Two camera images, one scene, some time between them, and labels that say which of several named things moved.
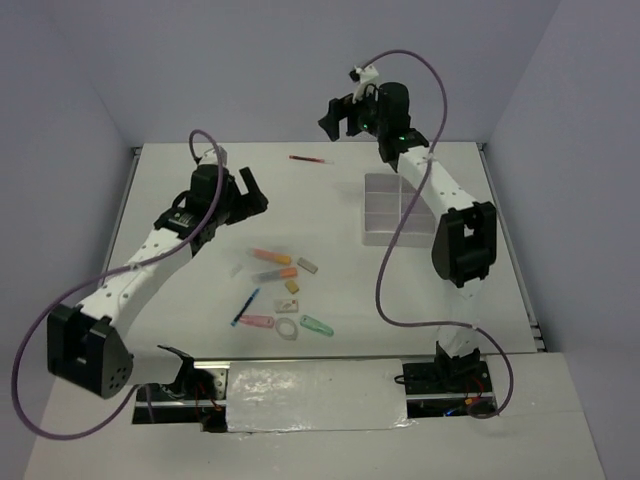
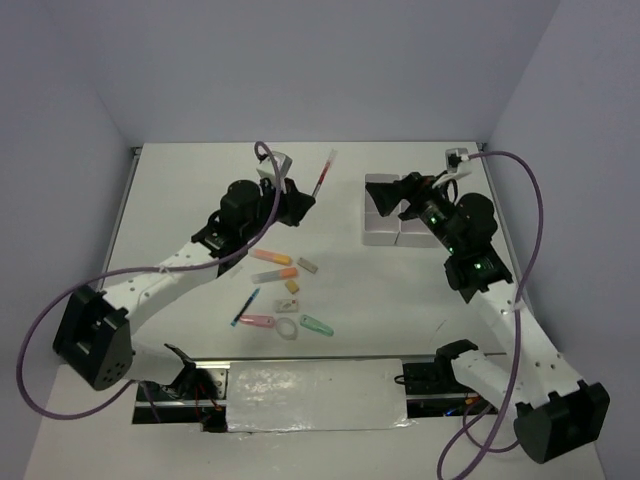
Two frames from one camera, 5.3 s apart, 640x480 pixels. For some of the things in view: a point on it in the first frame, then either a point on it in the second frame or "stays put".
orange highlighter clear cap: [270, 275] stays put
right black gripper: [341, 109] to [388, 195]
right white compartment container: [417, 217] stays put
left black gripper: [249, 204] to [295, 204]
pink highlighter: [263, 321] stays put
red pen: [305, 158] to [332, 157]
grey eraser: [307, 265] stays put
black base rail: [457, 388] stays put
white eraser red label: [286, 306] stays put
